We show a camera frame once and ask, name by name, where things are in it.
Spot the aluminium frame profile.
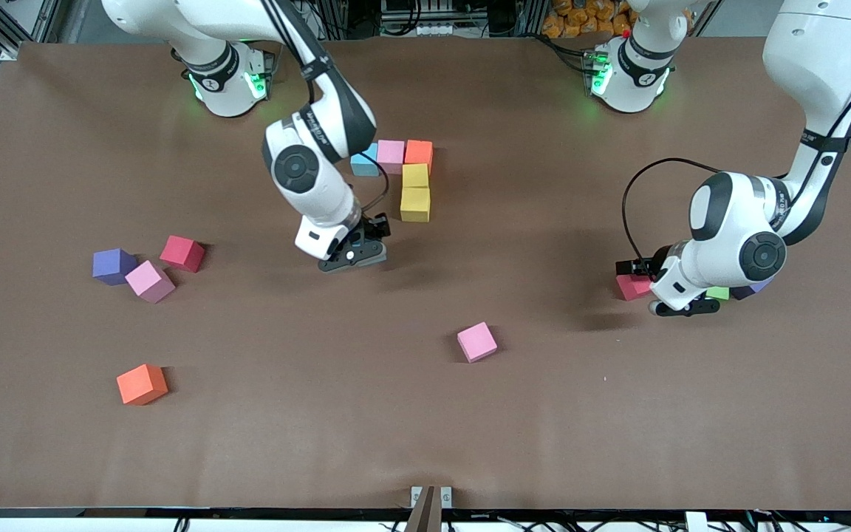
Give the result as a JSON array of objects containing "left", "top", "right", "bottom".
[{"left": 0, "top": 0, "right": 64, "bottom": 60}]

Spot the white socket strip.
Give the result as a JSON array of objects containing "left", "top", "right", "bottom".
[{"left": 385, "top": 0, "right": 478, "bottom": 38}]

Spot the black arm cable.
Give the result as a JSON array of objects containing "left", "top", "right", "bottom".
[
  {"left": 358, "top": 151, "right": 391, "bottom": 215},
  {"left": 622, "top": 157, "right": 722, "bottom": 261}
]

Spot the pink foam cube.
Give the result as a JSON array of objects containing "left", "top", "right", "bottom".
[
  {"left": 125, "top": 260, "right": 177, "bottom": 302},
  {"left": 457, "top": 321, "right": 499, "bottom": 364},
  {"left": 377, "top": 140, "right": 406, "bottom": 175}
]

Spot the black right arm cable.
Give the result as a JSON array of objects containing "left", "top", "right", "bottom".
[{"left": 358, "top": 151, "right": 391, "bottom": 215}]

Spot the orange foam cube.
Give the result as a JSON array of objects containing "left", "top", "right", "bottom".
[
  {"left": 116, "top": 363, "right": 170, "bottom": 406},
  {"left": 404, "top": 140, "right": 434, "bottom": 174}
]

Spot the purple foam cube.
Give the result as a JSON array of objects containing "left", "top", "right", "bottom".
[
  {"left": 732, "top": 277, "right": 773, "bottom": 301},
  {"left": 92, "top": 248, "right": 138, "bottom": 286}
]

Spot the small metal bracket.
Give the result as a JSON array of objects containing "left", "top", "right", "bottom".
[{"left": 411, "top": 485, "right": 453, "bottom": 509}]

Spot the red foam cube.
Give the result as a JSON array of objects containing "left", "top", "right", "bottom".
[
  {"left": 615, "top": 275, "right": 654, "bottom": 301},
  {"left": 160, "top": 235, "right": 206, "bottom": 273}
]

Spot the blue foam cube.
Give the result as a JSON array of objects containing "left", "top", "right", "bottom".
[{"left": 351, "top": 144, "right": 380, "bottom": 177}]

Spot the brown camera mount post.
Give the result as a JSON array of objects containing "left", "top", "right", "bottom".
[{"left": 405, "top": 486, "right": 442, "bottom": 532}]

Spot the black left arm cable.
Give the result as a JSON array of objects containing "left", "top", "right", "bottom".
[{"left": 622, "top": 157, "right": 722, "bottom": 261}]

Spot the white power strip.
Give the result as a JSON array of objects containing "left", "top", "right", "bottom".
[{"left": 245, "top": 4, "right": 323, "bottom": 41}]

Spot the bag of orange items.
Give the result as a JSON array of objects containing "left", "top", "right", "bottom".
[{"left": 541, "top": 0, "right": 633, "bottom": 39}]

